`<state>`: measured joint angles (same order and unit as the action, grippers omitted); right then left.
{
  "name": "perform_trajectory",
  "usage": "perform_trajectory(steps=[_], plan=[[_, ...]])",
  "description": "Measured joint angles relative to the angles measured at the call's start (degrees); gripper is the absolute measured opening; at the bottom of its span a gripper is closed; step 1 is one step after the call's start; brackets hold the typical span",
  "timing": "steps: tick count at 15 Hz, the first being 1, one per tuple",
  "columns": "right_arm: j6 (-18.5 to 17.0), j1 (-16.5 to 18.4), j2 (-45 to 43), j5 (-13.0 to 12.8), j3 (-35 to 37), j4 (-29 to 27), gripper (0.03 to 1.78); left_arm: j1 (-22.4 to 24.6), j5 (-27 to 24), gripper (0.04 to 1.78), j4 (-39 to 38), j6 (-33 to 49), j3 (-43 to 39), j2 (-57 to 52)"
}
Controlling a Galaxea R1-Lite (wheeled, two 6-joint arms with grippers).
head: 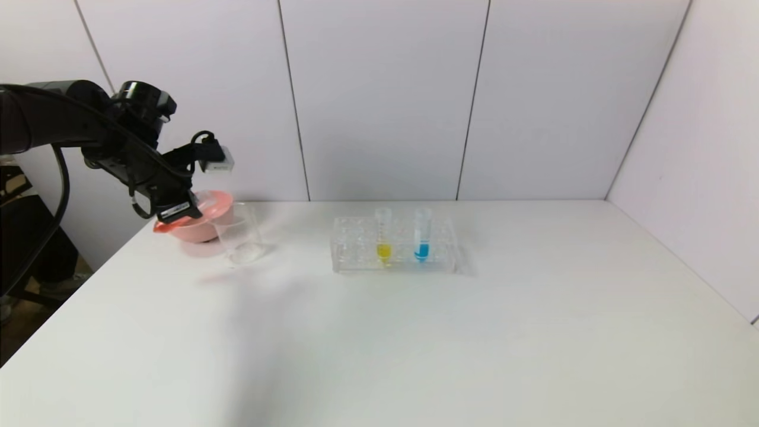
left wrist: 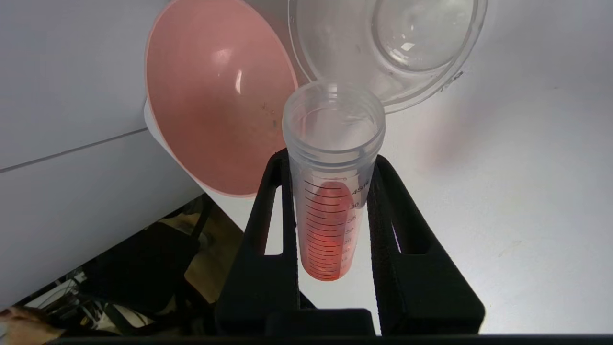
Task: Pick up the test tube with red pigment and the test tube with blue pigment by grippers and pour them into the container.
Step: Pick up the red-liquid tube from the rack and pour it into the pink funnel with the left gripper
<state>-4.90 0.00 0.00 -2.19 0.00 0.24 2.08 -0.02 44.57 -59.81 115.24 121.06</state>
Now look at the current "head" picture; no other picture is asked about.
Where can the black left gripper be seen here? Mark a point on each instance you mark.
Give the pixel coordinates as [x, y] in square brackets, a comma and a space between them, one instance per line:
[178, 210]

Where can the test tube with blue pigment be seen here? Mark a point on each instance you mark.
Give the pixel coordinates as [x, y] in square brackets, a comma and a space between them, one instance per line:
[421, 249]

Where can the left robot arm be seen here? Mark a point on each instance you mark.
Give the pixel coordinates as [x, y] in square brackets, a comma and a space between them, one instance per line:
[41, 118]

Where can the clear acrylic test tube rack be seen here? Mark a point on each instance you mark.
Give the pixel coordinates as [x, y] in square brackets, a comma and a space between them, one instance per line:
[356, 249]

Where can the test tube with yellow pigment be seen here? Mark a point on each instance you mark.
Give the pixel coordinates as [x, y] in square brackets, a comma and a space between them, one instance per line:
[383, 250]

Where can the pink plastic bowl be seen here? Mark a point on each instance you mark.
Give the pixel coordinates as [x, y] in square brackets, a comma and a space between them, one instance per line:
[204, 228]

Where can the clear glass beaker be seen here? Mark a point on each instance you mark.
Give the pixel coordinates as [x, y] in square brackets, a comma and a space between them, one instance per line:
[240, 237]

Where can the dark background furniture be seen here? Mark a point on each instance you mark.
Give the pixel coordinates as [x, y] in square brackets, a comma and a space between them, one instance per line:
[29, 237]

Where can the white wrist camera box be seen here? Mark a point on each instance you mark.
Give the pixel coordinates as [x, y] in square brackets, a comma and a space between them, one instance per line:
[218, 165]

